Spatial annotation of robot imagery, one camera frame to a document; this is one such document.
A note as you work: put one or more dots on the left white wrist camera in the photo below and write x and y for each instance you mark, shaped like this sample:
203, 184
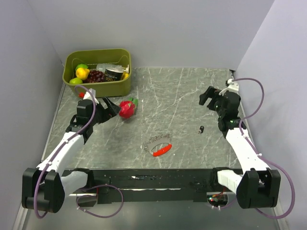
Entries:
88, 94

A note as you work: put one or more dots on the clear plastic bottle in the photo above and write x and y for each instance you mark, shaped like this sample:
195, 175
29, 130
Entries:
103, 66

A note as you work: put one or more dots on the green toy apple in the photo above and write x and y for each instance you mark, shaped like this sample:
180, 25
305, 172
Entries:
84, 66

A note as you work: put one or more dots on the green toy lime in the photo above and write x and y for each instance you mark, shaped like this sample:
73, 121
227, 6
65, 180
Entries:
75, 81

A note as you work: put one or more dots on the yellow toy pear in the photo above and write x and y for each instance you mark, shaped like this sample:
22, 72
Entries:
82, 73

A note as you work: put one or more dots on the black headed key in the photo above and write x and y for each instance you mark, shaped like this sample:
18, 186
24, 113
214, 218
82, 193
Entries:
201, 130

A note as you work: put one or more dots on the olive green plastic bin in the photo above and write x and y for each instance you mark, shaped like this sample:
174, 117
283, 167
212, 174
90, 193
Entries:
91, 58

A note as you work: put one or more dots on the purple toy grapes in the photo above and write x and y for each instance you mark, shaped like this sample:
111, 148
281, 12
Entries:
95, 76

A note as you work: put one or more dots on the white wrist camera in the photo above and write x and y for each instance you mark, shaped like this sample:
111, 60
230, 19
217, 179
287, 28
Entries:
88, 94
231, 86

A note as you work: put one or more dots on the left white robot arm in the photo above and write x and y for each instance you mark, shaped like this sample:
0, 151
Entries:
44, 187

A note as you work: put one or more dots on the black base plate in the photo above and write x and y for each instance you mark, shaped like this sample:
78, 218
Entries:
145, 185

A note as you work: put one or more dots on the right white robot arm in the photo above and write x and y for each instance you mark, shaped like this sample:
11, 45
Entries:
258, 185

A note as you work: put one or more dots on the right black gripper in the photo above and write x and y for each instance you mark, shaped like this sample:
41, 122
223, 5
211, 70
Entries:
211, 92

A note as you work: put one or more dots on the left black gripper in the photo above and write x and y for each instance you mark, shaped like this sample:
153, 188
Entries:
109, 112

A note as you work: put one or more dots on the black tin can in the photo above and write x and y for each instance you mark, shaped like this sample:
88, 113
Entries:
113, 74

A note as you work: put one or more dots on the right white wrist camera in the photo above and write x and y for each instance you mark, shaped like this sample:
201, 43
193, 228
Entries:
231, 86

